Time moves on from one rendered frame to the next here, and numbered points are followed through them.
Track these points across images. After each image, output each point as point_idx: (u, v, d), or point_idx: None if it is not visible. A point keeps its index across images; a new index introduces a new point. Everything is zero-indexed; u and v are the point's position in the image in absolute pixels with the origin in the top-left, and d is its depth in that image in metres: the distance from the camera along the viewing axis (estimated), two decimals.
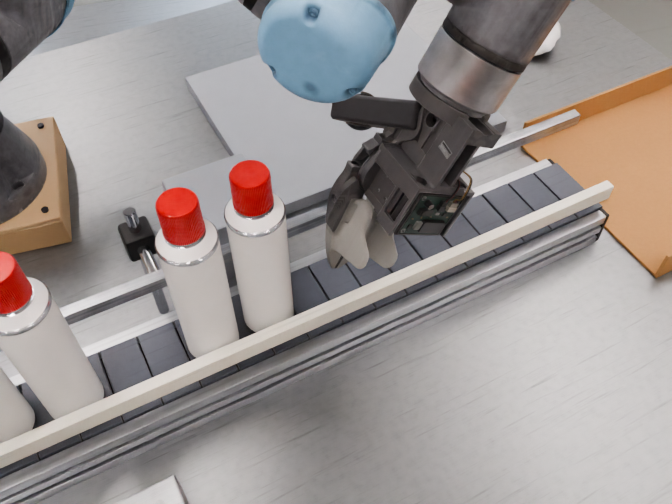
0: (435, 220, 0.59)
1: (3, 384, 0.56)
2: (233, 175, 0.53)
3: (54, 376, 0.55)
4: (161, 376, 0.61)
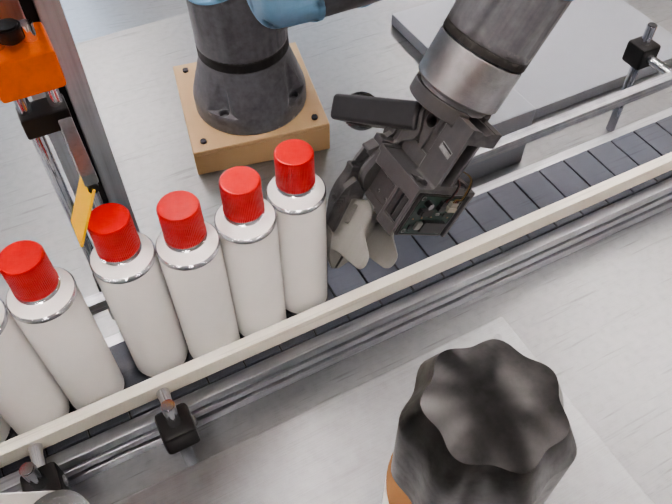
0: (435, 220, 0.59)
1: (172, 313, 0.60)
2: (278, 151, 0.55)
3: (206, 316, 0.59)
4: (481, 236, 0.72)
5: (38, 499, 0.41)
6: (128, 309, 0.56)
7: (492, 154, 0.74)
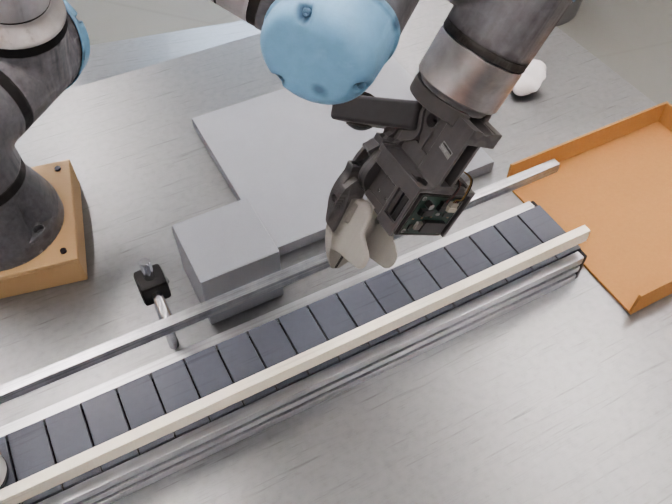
0: (435, 220, 0.59)
1: None
2: None
3: None
4: (174, 413, 0.68)
5: None
6: None
7: (195, 320, 0.70)
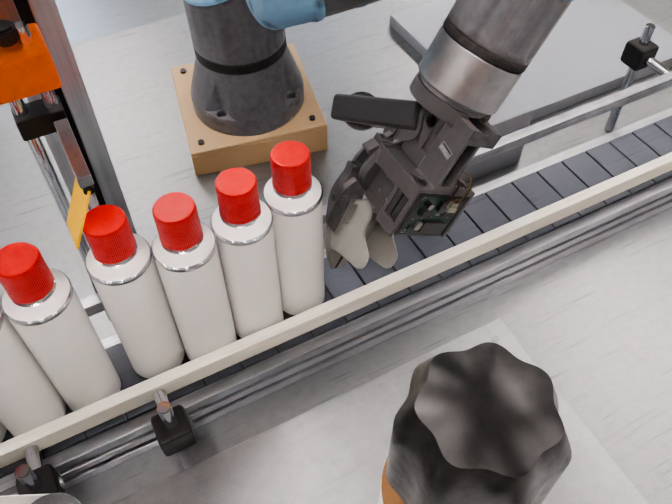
0: (435, 220, 0.59)
1: (169, 314, 0.60)
2: (274, 152, 0.55)
3: (203, 318, 0.59)
4: (479, 237, 0.71)
5: (32, 502, 0.41)
6: (124, 311, 0.55)
7: (490, 155, 0.74)
